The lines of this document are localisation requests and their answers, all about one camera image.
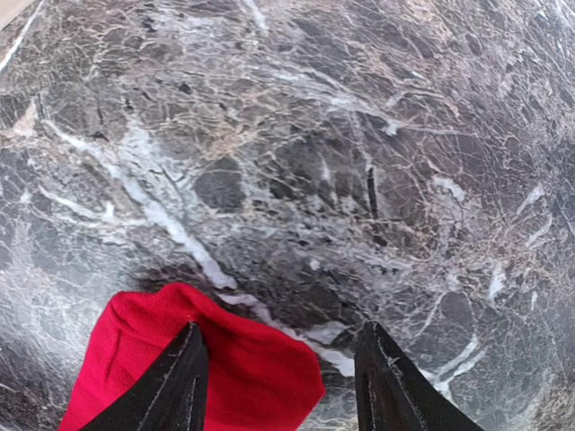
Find red patterned sock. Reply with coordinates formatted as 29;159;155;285
60;283;325;430

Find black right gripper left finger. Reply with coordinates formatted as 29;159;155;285
84;323;208;431

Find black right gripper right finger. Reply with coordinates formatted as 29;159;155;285
354;321;482;431

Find wooden compartment tray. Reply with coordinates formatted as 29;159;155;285
0;0;32;29

